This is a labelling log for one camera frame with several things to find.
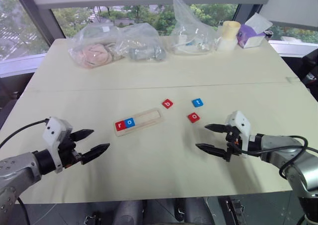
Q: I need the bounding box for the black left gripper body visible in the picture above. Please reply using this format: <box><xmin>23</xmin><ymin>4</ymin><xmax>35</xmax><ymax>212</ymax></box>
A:
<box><xmin>58</xmin><ymin>133</ymin><xmax>84</xmax><ymax>168</ymax></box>

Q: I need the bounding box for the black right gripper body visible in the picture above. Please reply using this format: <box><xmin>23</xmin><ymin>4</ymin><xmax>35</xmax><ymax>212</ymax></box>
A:
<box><xmin>223</xmin><ymin>125</ymin><xmax>243</xmax><ymax>162</ymax></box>

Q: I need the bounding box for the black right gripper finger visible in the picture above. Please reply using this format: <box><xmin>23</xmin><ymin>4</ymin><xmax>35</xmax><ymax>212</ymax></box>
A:
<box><xmin>204</xmin><ymin>123</ymin><xmax>228</xmax><ymax>134</ymax></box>
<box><xmin>195</xmin><ymin>143</ymin><xmax>228</xmax><ymax>159</ymax></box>

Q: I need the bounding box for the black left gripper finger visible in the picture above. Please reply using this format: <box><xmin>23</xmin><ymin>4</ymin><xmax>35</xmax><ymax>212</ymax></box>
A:
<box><xmin>80</xmin><ymin>143</ymin><xmax>111</xmax><ymax>165</ymax></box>
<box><xmin>71</xmin><ymin>129</ymin><xmax>94</xmax><ymax>143</ymax></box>

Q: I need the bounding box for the red tile letter o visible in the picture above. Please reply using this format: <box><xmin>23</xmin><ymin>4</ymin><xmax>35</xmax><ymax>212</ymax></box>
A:
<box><xmin>187</xmin><ymin>112</ymin><xmax>201</xmax><ymax>124</ymax></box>

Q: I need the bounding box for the wooden letter tray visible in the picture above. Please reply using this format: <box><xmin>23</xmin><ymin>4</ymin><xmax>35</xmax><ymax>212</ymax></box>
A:
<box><xmin>113</xmin><ymin>107</ymin><xmax>164</xmax><ymax>138</ymax></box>

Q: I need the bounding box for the plastic bag with pink cloth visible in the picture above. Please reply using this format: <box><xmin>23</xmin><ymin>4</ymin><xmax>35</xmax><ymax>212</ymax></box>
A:
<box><xmin>68</xmin><ymin>23</ymin><xmax>126</xmax><ymax>71</ymax></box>

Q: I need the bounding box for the white translucent container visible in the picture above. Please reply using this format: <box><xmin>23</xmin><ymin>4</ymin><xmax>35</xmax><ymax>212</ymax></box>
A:
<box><xmin>216</xmin><ymin>28</ymin><xmax>238</xmax><ymax>52</ymax></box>

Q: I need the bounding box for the purple tissue box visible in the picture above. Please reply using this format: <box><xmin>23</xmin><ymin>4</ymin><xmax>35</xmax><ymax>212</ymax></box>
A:
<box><xmin>236</xmin><ymin>23</ymin><xmax>266</xmax><ymax>49</ymax></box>

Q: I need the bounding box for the cream cylindrical cup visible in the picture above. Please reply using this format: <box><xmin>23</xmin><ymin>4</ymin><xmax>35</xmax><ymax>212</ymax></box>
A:
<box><xmin>222</xmin><ymin>20</ymin><xmax>241</xmax><ymax>40</ymax></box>

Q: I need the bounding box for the plastic bag with grey parts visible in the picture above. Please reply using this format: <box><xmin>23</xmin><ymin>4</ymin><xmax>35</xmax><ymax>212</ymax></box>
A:
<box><xmin>119</xmin><ymin>23</ymin><xmax>167</xmax><ymax>63</ymax></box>

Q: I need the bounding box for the dark chair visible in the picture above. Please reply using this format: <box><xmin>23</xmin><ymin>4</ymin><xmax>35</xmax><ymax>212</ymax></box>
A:
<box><xmin>298</xmin><ymin>46</ymin><xmax>318</xmax><ymax>99</ymax></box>

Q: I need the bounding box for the white tissue sheet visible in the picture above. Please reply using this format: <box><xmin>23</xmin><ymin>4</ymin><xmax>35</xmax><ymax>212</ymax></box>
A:
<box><xmin>244</xmin><ymin>12</ymin><xmax>273</xmax><ymax>34</ymax></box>

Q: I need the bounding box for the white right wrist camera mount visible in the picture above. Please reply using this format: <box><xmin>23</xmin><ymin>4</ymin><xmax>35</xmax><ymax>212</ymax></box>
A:
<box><xmin>225</xmin><ymin>110</ymin><xmax>251</xmax><ymax>159</ymax></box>

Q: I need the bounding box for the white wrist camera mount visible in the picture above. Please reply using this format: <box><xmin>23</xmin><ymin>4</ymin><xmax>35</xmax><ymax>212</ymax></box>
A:
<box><xmin>42</xmin><ymin>116</ymin><xmax>73</xmax><ymax>174</ymax></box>
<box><xmin>225</xmin><ymin>110</ymin><xmax>251</xmax><ymax>159</ymax></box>

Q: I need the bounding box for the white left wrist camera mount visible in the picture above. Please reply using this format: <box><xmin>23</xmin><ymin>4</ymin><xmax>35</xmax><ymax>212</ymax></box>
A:
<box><xmin>42</xmin><ymin>116</ymin><xmax>73</xmax><ymax>174</ymax></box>

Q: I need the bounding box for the black metal frame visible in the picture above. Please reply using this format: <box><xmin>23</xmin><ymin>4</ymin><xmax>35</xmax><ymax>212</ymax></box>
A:
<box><xmin>218</xmin><ymin>196</ymin><xmax>247</xmax><ymax>225</ymax></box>

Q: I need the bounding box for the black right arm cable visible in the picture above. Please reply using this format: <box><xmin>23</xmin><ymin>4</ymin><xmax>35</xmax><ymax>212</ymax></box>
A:
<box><xmin>248</xmin><ymin>135</ymin><xmax>318</xmax><ymax>179</ymax></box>

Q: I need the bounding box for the plastic bag with white cable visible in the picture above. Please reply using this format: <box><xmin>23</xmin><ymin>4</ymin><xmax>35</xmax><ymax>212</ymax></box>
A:
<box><xmin>166</xmin><ymin>0</ymin><xmax>223</xmax><ymax>56</ymax></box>

